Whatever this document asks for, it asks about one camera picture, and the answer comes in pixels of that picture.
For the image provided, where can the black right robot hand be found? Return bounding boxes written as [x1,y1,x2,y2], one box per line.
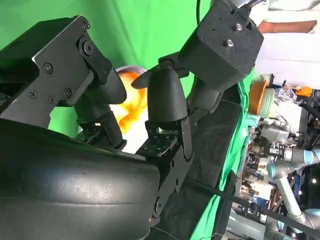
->
[0,15,195,240]

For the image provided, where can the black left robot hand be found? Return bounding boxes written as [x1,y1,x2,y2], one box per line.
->
[131,51,223,127]

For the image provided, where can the black table skirt cloth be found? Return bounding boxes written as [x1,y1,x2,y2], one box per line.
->
[147,83,245,240]

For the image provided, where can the orange container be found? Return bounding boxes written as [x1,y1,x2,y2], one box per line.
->
[248,80,269,115]

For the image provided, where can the lilac plate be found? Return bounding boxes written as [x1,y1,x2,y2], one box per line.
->
[109,64,150,155]

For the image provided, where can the grey machine housing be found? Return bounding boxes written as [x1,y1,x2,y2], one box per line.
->
[261,116,304,141]

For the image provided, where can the green table cloth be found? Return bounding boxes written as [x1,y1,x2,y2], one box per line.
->
[0,0,259,240]

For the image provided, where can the small orange box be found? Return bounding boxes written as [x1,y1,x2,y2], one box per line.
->
[295,85,314,97]

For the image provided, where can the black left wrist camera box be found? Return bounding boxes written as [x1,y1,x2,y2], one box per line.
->
[178,0,265,91]

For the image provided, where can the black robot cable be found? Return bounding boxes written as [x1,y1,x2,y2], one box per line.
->
[195,0,202,26]

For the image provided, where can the black strap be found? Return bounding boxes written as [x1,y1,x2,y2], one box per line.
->
[187,177,320,235]

